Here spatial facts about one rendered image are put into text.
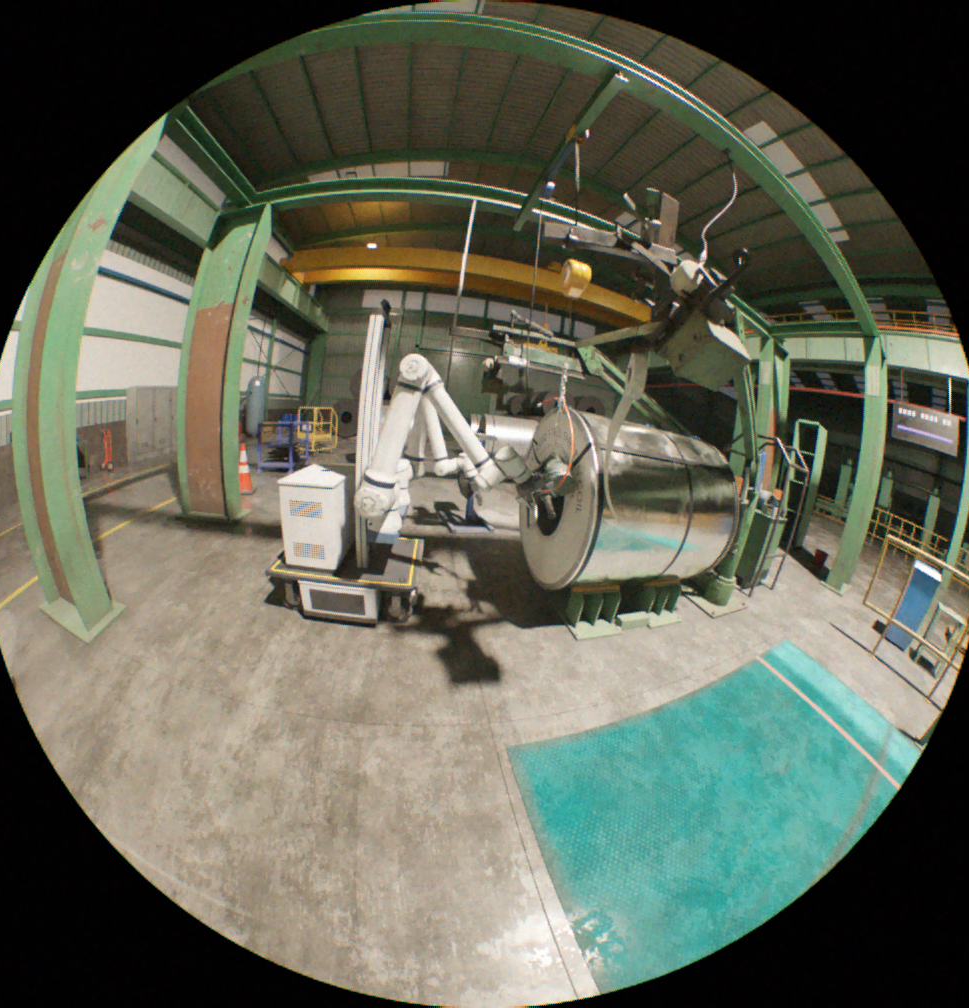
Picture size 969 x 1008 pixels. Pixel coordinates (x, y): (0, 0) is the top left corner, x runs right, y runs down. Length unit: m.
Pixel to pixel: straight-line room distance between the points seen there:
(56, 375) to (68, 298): 0.44
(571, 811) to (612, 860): 0.27
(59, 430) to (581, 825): 3.08
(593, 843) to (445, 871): 0.50
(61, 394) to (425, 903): 2.76
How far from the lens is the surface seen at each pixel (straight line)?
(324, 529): 1.75
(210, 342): 4.13
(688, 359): 0.95
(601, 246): 1.14
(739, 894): 1.61
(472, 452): 1.45
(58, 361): 2.41
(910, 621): 4.81
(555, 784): 1.39
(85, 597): 2.57
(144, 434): 10.84
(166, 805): 1.58
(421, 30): 2.72
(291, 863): 1.31
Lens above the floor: 1.22
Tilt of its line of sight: 15 degrees down
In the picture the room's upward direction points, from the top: 7 degrees clockwise
